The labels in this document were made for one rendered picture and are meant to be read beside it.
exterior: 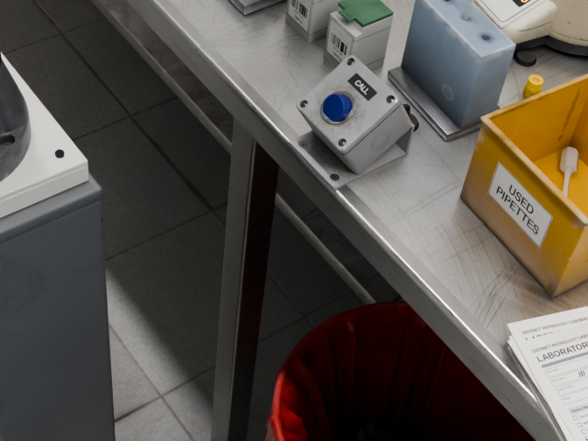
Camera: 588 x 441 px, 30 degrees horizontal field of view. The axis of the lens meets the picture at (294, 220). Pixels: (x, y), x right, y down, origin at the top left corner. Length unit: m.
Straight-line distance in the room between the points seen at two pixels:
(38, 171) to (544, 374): 0.45
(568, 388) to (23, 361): 0.52
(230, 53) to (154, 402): 0.89
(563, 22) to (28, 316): 0.60
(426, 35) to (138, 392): 1.00
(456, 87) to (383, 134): 0.10
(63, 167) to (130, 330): 1.01
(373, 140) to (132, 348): 1.03
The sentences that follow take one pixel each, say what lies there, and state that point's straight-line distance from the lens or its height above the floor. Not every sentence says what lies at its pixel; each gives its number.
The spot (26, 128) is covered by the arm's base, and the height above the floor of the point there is 0.92.
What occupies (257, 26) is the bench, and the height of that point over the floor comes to 0.87.
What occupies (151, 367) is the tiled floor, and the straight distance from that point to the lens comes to 1.90.
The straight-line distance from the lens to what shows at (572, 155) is 1.04.
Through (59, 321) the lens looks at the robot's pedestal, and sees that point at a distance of 1.09.
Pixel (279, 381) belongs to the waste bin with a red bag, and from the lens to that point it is 1.37.
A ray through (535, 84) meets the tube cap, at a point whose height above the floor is 0.89.
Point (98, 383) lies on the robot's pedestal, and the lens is 1.21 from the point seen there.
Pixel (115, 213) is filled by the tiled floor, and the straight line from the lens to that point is 2.11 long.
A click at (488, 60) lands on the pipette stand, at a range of 1.00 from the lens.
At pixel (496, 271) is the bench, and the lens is 0.95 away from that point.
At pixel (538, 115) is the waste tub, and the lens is 0.99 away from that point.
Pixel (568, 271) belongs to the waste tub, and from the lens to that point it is 0.93.
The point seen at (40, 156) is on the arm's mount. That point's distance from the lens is 0.97.
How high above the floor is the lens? 1.59
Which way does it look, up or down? 49 degrees down
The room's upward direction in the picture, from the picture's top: 8 degrees clockwise
